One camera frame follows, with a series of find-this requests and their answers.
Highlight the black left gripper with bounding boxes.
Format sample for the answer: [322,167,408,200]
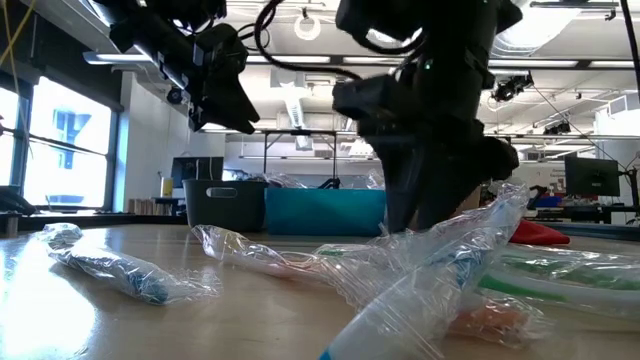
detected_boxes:
[134,29,261,135]

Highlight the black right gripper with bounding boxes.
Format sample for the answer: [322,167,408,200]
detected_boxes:
[357,64,521,235]

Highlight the black monitor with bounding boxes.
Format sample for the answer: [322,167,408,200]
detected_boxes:
[170,155,225,190]
[563,156,622,199]

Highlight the dark grey plastic bin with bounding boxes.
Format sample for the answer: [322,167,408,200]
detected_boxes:
[181,178,269,232]

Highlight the orange toothbrush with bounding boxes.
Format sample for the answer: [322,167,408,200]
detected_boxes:
[189,223,549,350]

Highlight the black camera cluster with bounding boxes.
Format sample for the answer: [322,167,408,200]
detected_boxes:
[491,71,535,104]

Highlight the bright window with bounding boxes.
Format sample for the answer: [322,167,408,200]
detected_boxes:
[0,74,120,212]

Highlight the teal plastic bin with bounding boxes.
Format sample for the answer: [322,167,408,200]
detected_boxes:
[263,187,389,238]

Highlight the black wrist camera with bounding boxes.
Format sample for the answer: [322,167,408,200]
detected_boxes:
[199,23,250,76]
[332,74,401,124]

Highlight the fluorescent ceiling light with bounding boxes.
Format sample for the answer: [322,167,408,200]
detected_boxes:
[247,54,332,65]
[588,59,640,70]
[489,59,580,69]
[82,49,151,66]
[342,55,401,65]

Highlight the yellow hanging cable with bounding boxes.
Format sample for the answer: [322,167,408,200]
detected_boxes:
[0,0,39,69]

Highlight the red plastic bin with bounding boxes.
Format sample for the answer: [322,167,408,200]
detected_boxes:
[508,218,571,246]

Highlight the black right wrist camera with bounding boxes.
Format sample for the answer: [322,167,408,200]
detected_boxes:
[332,74,401,124]

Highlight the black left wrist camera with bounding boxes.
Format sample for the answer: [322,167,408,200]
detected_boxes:
[199,23,250,76]

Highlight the wooden rack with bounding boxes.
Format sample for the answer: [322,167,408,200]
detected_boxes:
[127,197,164,215]

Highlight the white ceiling ring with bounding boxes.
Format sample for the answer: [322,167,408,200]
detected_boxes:
[293,13,323,42]

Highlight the white air vent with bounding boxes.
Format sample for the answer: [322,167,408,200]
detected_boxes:
[606,92,640,120]

